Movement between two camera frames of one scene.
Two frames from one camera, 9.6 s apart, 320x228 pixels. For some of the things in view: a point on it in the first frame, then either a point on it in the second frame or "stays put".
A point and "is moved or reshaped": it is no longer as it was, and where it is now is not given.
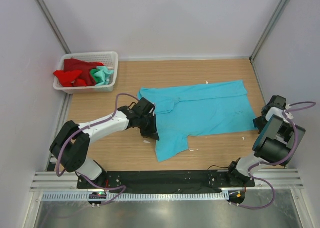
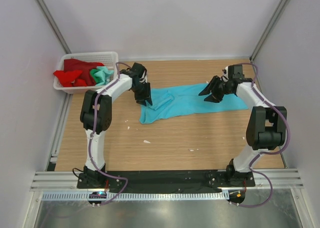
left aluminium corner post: (51, 20) stays put
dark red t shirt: (73, 65) stays put
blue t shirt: (183, 111) is moved or reshaped
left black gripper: (152, 132) to (141, 99)
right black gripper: (257, 122) to (214, 98)
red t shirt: (70, 78) stays put
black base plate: (166, 180) stays put
